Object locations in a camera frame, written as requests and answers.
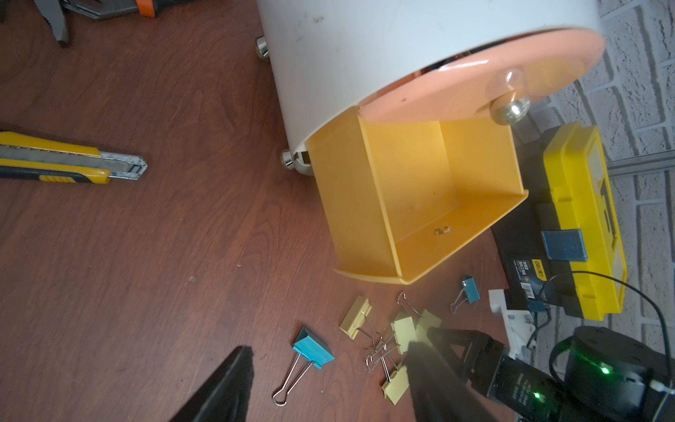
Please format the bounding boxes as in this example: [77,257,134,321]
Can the orange top drawer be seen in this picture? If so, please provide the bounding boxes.
[359,29,606,123]

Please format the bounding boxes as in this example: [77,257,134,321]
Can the teal binder clip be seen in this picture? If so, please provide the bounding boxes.
[450,275,481,314]
[272,326,335,407]

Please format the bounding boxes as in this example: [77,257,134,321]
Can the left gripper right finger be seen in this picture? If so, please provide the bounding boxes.
[405,342,497,421]

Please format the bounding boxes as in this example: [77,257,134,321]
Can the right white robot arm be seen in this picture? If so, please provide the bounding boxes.
[428,326,674,421]

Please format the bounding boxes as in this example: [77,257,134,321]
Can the yellow binder clip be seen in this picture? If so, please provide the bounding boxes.
[397,292,442,346]
[366,312,418,370]
[339,295,381,342]
[381,358,410,405]

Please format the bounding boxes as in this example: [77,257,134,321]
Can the yellow black toolbox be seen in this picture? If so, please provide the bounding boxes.
[492,123,628,321]

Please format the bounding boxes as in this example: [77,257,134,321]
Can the yellow utility knife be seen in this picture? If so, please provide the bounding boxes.
[1,131,148,185]

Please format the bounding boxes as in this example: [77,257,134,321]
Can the orange handled pliers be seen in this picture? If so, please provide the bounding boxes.
[33,0,186,46]

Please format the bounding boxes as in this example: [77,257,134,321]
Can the white round drawer cabinet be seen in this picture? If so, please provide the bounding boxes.
[257,1,604,175]

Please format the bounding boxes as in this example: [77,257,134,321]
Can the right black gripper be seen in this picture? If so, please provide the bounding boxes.
[427,328,559,417]

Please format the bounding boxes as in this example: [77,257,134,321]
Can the yellow drawer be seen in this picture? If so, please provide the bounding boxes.
[305,109,527,285]

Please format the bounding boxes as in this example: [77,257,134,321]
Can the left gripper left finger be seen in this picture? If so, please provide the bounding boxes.
[171,346,254,422]

